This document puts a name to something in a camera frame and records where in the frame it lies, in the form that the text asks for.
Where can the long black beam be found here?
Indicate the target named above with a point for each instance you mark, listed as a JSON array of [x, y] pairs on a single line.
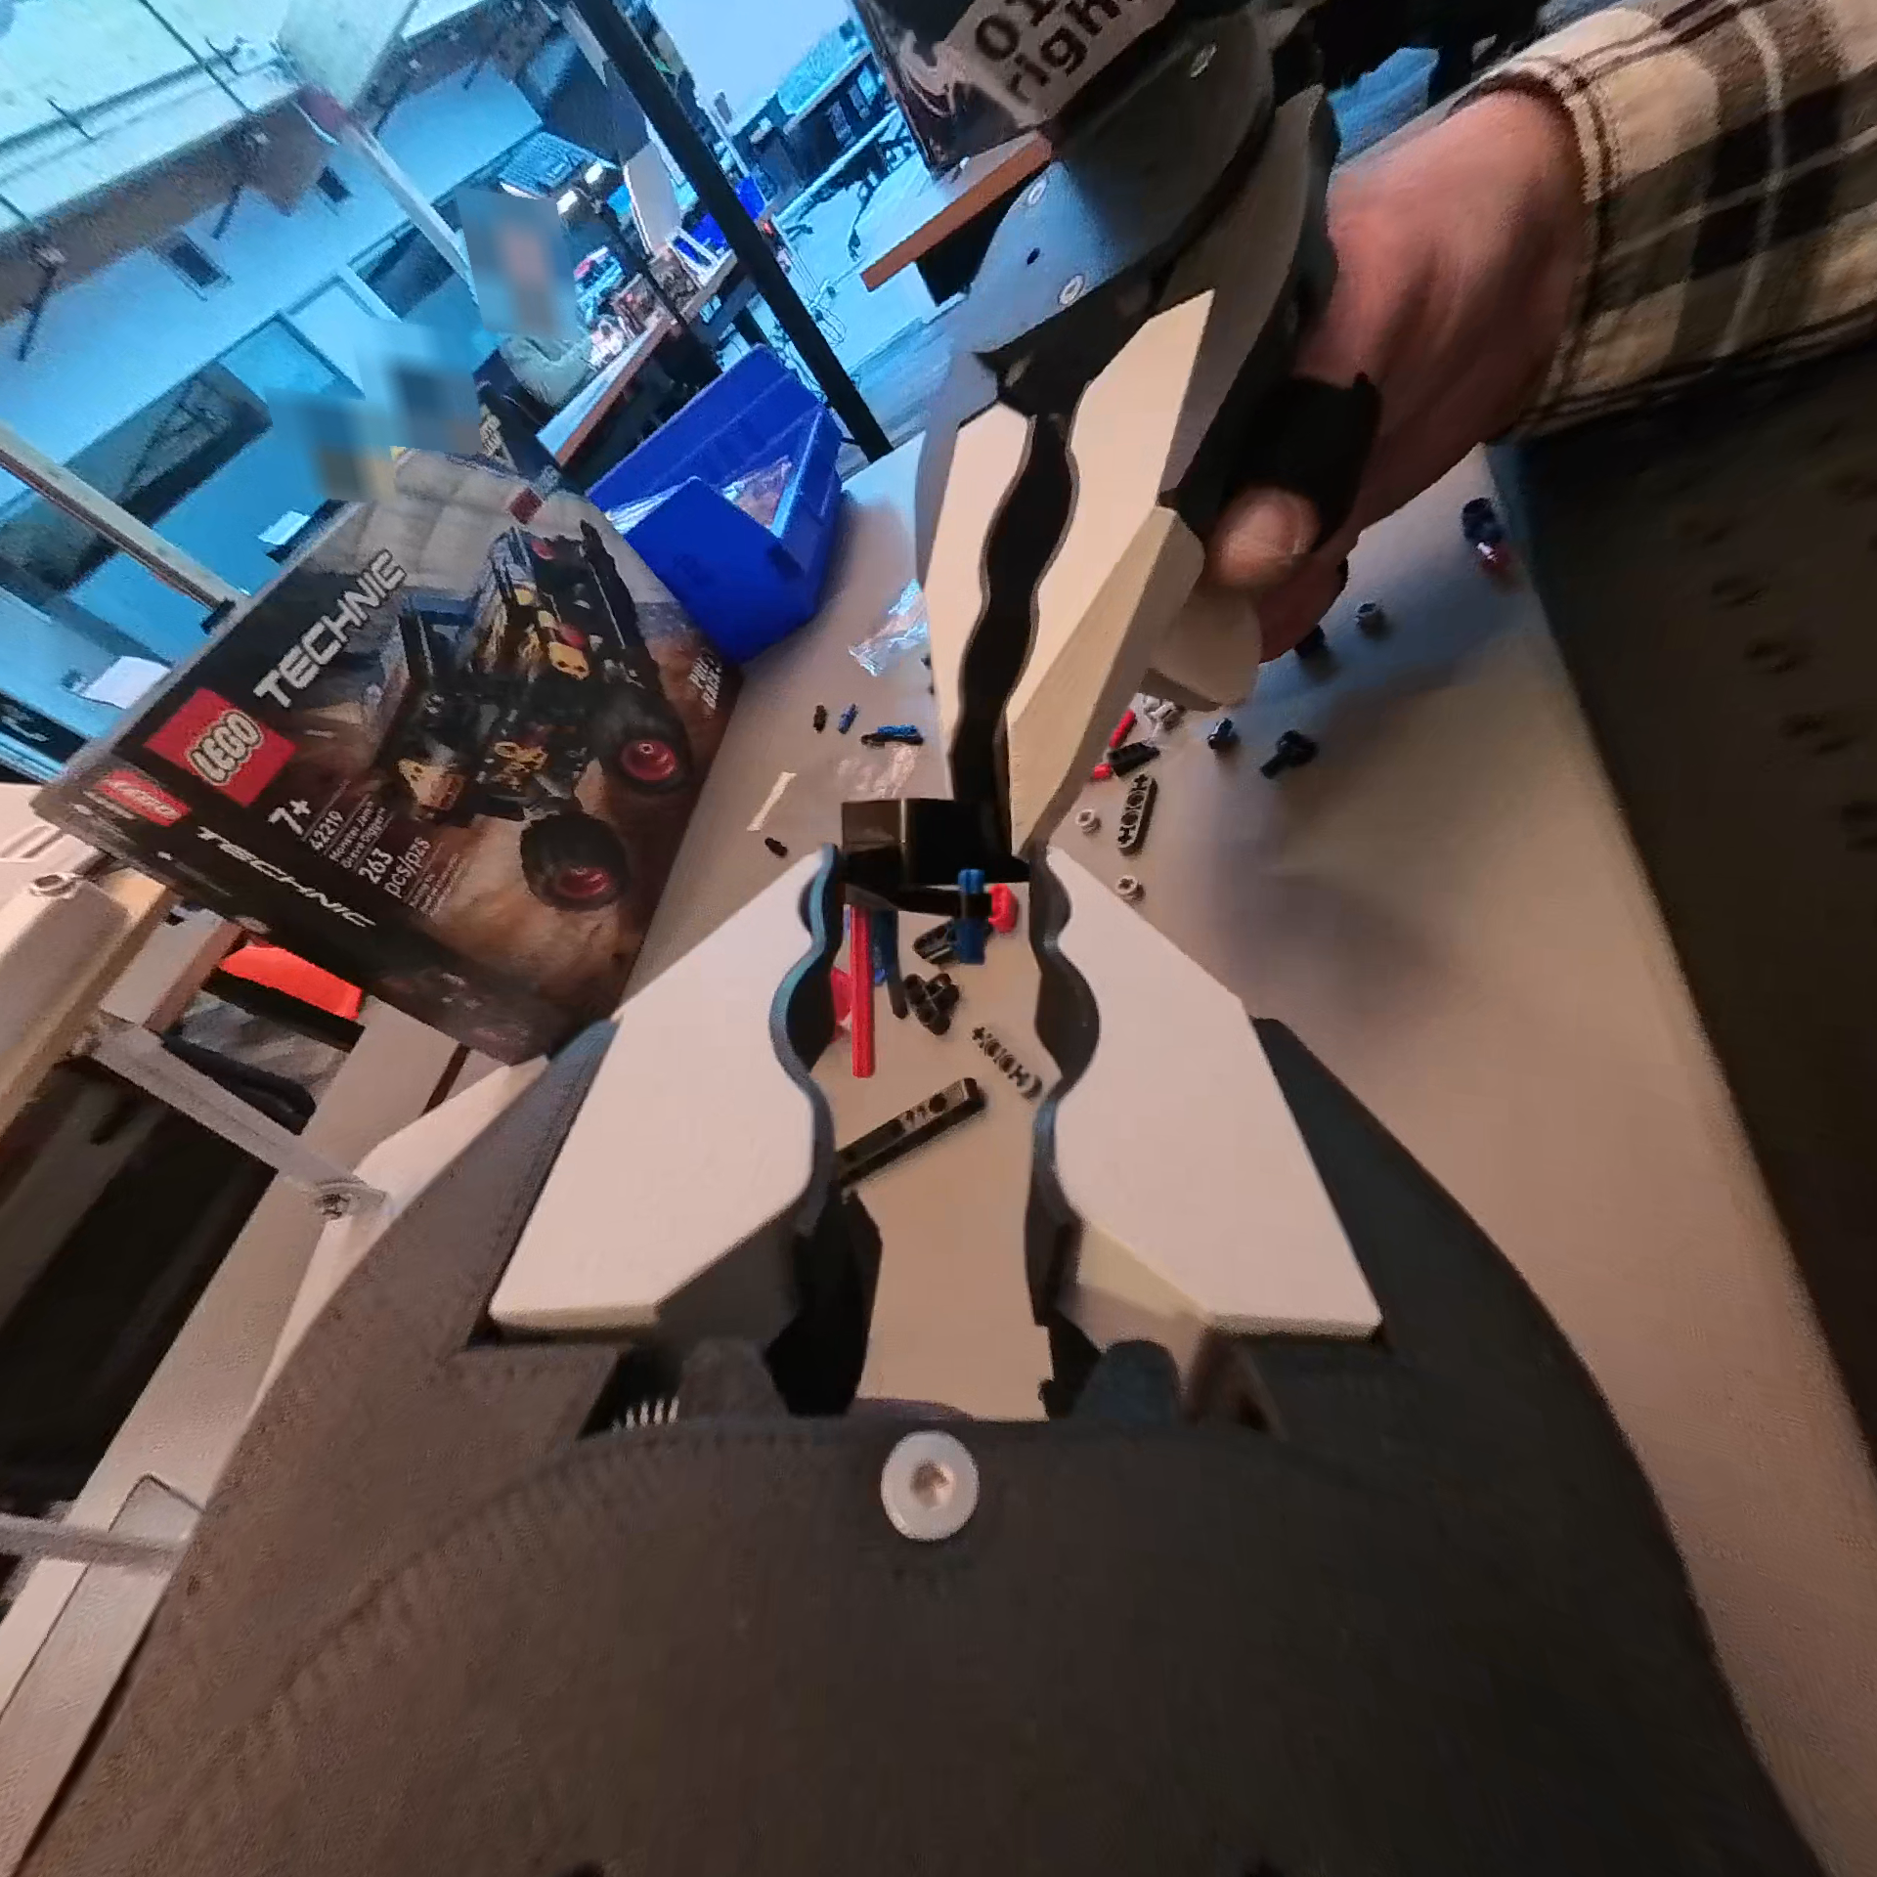
[[911, 1128]]

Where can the black perforated panel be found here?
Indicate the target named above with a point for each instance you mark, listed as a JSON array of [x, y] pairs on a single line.
[[1730, 807]]

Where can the person's right hand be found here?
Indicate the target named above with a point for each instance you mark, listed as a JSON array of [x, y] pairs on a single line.
[[1452, 292]]

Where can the pile of small mixed bricks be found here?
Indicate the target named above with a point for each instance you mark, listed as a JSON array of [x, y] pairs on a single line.
[[1290, 746]]

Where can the dark grey thin beam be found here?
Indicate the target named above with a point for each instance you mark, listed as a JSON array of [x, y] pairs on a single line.
[[1136, 813]]

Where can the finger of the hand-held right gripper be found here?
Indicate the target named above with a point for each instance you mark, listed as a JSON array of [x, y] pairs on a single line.
[[1101, 586], [962, 586]]

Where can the toy truck set box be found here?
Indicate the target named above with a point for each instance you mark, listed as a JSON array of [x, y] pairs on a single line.
[[442, 734]]

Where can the black connector brick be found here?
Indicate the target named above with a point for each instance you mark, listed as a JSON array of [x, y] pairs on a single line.
[[940, 938]]

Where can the short black beam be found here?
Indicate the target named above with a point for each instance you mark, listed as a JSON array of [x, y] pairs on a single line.
[[932, 835]]

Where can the small black connector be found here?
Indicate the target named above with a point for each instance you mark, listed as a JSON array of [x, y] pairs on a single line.
[[932, 999]]

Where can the black metal post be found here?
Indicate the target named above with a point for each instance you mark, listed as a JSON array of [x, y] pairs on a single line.
[[733, 220]]

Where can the clear plastic bag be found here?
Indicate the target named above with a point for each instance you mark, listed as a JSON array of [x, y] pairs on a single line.
[[892, 631], [770, 803]]

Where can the small beam and pins assembly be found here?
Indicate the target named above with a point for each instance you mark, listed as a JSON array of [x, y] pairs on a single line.
[[863, 1012]]

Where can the blue plastic bin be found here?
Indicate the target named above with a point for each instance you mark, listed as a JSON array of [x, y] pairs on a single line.
[[733, 543]]

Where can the grey desk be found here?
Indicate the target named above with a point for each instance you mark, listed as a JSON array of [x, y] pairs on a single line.
[[1393, 951]]

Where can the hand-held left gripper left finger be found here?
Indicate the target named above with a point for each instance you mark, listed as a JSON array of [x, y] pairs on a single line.
[[660, 1173]]

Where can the white book stand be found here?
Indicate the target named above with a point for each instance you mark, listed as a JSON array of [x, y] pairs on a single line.
[[177, 1319]]

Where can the orange plastic object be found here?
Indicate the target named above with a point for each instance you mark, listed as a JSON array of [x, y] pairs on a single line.
[[293, 979]]

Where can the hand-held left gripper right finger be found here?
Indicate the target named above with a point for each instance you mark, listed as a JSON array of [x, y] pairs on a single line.
[[1216, 1173]]

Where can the light grey thin beam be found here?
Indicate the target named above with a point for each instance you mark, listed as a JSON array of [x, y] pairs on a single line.
[[1014, 1059]]

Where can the person's right forearm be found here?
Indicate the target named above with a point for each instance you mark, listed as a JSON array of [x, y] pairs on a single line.
[[1730, 176]]

